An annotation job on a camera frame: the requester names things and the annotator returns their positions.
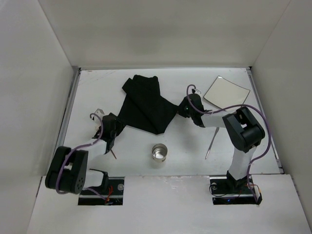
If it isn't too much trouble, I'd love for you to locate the white square plate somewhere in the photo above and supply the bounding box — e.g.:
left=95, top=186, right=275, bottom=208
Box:
left=203, top=76, right=250, bottom=109

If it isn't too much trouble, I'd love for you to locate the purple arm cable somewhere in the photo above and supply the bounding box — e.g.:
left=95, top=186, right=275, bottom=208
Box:
left=186, top=84, right=272, bottom=203
left=55, top=112, right=110, bottom=199

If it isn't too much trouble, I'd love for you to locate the silver knife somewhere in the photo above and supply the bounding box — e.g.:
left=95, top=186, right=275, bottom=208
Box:
left=205, top=127, right=220, bottom=160

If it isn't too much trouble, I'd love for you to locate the silver metal cup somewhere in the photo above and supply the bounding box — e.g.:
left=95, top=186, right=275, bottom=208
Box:
left=151, top=143, right=168, bottom=166

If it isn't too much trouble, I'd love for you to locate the black cloth placemat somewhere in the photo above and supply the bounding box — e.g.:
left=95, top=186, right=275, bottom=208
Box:
left=118, top=75, right=178, bottom=135

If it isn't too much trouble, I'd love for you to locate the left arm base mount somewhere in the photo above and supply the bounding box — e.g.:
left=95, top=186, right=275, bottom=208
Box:
left=78, top=177, right=125, bottom=206

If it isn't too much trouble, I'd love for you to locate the aluminium table rail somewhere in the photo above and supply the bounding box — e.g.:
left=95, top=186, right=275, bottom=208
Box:
left=246, top=66, right=284, bottom=174
left=47, top=67, right=81, bottom=176

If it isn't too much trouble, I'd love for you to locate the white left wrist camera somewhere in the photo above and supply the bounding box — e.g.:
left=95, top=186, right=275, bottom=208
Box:
left=95, top=108, right=105, bottom=120

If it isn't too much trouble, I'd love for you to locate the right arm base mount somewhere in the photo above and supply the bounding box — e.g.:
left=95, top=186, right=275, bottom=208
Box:
left=209, top=176, right=263, bottom=205

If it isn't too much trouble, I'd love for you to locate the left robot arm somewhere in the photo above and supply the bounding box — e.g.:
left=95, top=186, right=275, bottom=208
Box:
left=45, top=112, right=125, bottom=195

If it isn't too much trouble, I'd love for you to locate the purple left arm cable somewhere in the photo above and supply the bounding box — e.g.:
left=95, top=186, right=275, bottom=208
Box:
left=55, top=112, right=110, bottom=199

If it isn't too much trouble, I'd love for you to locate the right aluminium table rail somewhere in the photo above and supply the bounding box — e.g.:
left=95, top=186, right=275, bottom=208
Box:
left=246, top=66, right=284, bottom=174

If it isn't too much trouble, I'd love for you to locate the left aluminium table rail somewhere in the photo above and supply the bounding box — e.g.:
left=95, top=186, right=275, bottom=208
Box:
left=47, top=67, right=81, bottom=176

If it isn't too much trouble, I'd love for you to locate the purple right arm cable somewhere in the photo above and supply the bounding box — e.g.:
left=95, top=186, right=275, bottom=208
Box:
left=186, top=84, right=272, bottom=203

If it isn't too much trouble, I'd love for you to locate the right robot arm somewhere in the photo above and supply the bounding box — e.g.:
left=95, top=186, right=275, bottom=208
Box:
left=178, top=94, right=265, bottom=189

